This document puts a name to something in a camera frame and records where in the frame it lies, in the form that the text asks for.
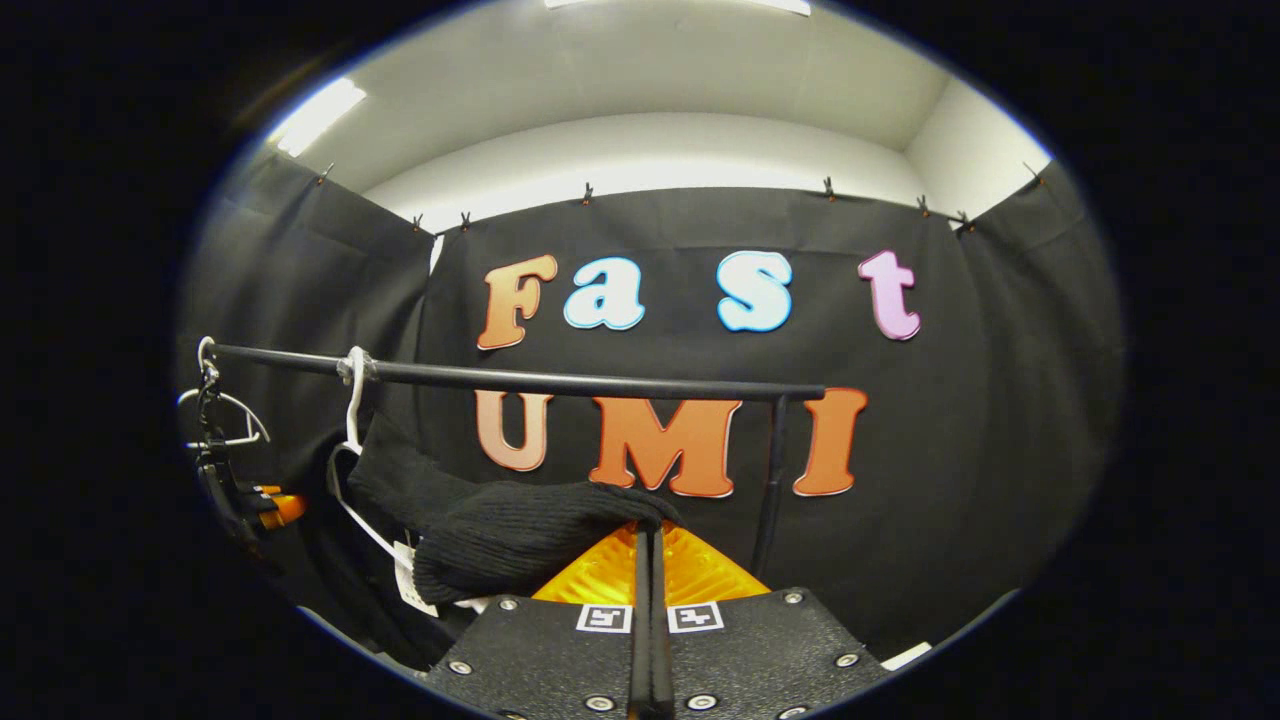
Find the white clothes hanger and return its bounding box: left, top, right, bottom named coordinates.
left=330, top=345, right=403, bottom=563

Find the row of small cloth clips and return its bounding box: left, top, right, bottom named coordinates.
left=318, top=160, right=1046, bottom=237

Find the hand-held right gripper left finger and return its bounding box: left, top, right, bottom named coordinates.
left=420, top=520, right=653, bottom=720

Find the long ceiling light strip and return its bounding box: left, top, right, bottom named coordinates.
left=265, top=78, right=369, bottom=158

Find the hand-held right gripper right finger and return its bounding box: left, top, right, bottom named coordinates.
left=652, top=520, right=891, bottom=720

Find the thin white wire hanger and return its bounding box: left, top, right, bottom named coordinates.
left=178, top=337, right=271, bottom=451

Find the black metal garment rack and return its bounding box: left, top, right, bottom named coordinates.
left=205, top=342, right=826, bottom=583

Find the black knit garment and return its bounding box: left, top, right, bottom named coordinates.
left=325, top=415, right=686, bottom=671

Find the black backdrop cloth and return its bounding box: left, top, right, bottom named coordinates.
left=175, top=150, right=1126, bottom=666

